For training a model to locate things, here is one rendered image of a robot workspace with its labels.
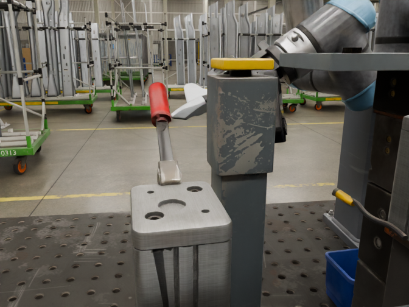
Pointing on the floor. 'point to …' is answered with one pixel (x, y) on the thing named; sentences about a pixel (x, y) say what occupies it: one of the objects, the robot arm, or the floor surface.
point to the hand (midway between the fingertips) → (192, 141)
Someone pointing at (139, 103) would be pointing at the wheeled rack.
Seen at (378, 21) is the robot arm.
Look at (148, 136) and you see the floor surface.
